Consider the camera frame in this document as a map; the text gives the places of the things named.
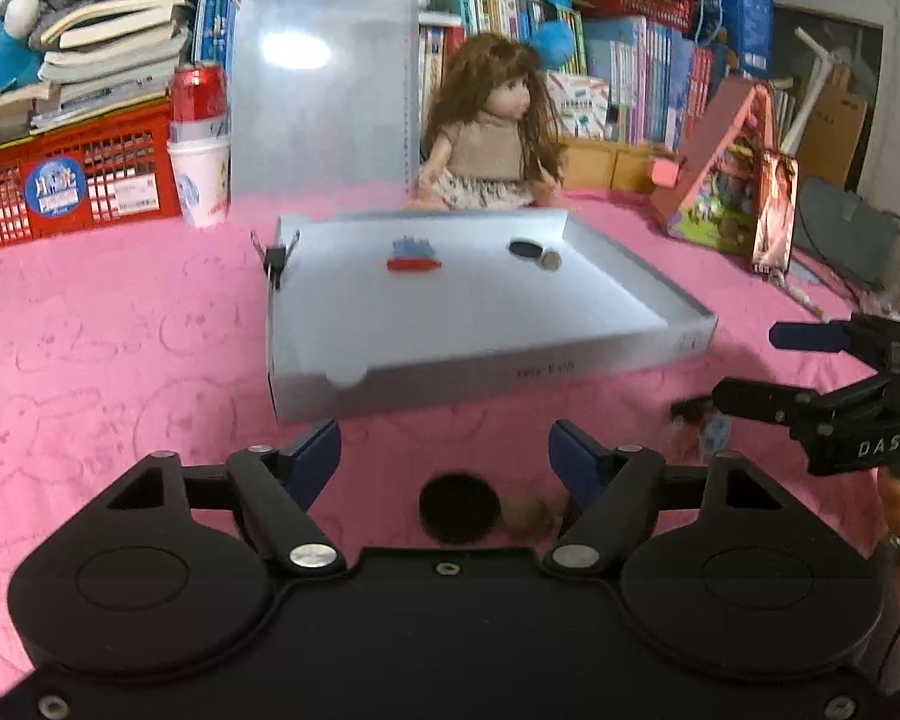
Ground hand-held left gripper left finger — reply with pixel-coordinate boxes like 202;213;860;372
103;418;346;578

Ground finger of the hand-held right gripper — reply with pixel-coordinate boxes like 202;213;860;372
712;377;822;428
769;315;882;355

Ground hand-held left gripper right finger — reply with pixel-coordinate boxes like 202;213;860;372
544;420;792;578

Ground brown stone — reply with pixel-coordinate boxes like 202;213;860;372
501;491;565;539

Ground clear plastic ball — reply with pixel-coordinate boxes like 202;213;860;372
661;420;702;462

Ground thick black round lid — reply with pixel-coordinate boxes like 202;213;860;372
418;473;503;545

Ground grey cardboard box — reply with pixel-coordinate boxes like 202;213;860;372
265;210;719;425

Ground person's right hand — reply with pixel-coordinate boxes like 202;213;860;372
874;465;900;567

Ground grey pouch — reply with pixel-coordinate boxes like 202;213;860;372
791;176;897;286

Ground pink triangular toy house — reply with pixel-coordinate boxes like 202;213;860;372
649;79;788;252

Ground small black binder clip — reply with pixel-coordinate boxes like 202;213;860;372
251;229;301;290

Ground brown cardboard sheet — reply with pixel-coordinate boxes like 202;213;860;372
784;64;867;188

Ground pink printed towel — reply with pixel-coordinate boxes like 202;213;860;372
0;191;900;691

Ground white pipe stand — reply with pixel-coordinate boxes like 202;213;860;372
776;26;833;155

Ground wooden drawer box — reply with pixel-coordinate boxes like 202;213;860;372
559;136;680;192

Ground white paper cup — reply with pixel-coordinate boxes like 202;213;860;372
166;136;232;230

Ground row of shelved books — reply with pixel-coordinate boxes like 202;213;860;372
420;0;713;151

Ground blue printed box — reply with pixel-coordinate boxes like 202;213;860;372
701;0;773;80

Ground white printed carton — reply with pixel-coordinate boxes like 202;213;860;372
547;71;612;140

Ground brown-haired doll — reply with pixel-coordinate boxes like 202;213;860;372
407;33;569;212

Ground translucent plastic clipboard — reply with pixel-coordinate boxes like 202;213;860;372
227;0;421;205

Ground red plastic basket with sticker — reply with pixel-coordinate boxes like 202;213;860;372
0;99;182;256

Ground red soda can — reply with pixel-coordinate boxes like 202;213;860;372
169;62;230;145

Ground blue printed books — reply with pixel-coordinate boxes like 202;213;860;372
193;0;245;95

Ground stack of worn books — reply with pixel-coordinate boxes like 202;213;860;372
0;0;222;147

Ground blue white plush toy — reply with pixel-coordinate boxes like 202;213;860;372
0;0;50;91

